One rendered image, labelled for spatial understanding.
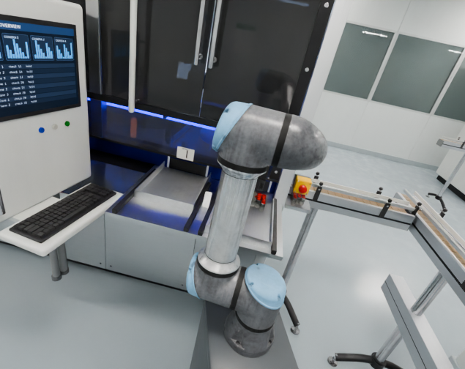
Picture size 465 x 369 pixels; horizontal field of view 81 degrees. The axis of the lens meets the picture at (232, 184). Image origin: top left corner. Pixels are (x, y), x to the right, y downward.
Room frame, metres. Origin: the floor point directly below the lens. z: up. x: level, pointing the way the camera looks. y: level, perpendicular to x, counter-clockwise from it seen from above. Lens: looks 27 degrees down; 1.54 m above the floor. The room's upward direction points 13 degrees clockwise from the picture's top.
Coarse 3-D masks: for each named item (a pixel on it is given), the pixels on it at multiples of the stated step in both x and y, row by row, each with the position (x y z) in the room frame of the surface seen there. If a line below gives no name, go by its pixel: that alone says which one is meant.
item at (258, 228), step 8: (272, 200) 1.16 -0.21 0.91; (256, 208) 1.09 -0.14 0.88; (264, 208) 1.11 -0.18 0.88; (272, 208) 1.07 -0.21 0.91; (248, 216) 1.01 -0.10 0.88; (256, 216) 1.02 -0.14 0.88; (264, 216) 1.04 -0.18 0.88; (272, 216) 1.00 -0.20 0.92; (208, 224) 0.88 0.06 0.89; (248, 224) 0.95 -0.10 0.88; (256, 224) 0.96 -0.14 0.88; (264, 224) 0.97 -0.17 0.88; (272, 224) 0.94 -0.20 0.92; (208, 232) 0.83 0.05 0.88; (248, 232) 0.89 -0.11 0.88; (256, 232) 0.90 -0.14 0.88; (264, 232) 0.92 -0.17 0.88; (272, 232) 0.88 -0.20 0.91; (248, 240) 0.82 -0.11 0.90; (256, 240) 0.82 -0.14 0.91; (264, 240) 0.82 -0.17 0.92
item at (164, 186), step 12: (168, 168) 1.29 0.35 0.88; (144, 180) 1.06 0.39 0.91; (156, 180) 1.14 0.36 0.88; (168, 180) 1.17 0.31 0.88; (180, 180) 1.19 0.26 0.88; (192, 180) 1.22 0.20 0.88; (204, 180) 1.25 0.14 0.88; (144, 192) 0.97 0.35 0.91; (156, 192) 1.04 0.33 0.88; (168, 192) 1.06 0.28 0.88; (180, 192) 1.08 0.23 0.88; (192, 192) 1.11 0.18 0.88; (168, 204) 0.96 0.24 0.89; (180, 204) 0.95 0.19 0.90; (192, 204) 0.95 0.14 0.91
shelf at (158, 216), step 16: (144, 176) 1.15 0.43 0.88; (128, 192) 0.99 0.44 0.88; (256, 192) 1.25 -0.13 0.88; (112, 208) 0.86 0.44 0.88; (128, 208) 0.88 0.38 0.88; (144, 208) 0.90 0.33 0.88; (160, 208) 0.93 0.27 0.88; (176, 208) 0.95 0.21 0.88; (144, 224) 0.82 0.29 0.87; (160, 224) 0.82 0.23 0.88; (176, 224) 0.85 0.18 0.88; (192, 224) 0.87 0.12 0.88; (272, 256) 0.79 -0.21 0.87
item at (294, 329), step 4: (284, 300) 1.28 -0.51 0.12; (288, 300) 1.28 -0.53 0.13; (284, 304) 1.27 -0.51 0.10; (288, 304) 1.26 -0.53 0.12; (288, 308) 1.24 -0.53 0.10; (292, 308) 1.24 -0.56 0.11; (288, 312) 1.23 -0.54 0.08; (292, 312) 1.22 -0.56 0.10; (292, 316) 1.20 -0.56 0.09; (296, 316) 1.20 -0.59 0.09; (292, 320) 1.18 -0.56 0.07; (296, 320) 1.18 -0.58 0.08; (296, 324) 1.16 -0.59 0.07; (292, 328) 1.17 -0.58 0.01; (296, 328) 1.16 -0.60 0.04; (292, 332) 1.14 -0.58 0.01; (296, 332) 1.14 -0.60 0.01
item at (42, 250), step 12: (36, 204) 0.87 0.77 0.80; (48, 204) 0.89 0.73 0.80; (108, 204) 0.97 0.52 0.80; (24, 216) 0.79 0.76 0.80; (84, 216) 0.86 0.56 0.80; (96, 216) 0.89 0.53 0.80; (72, 228) 0.78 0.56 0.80; (12, 240) 0.67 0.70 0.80; (24, 240) 0.67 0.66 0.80; (48, 240) 0.70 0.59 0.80; (60, 240) 0.71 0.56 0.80; (36, 252) 0.65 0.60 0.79; (48, 252) 0.66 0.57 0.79
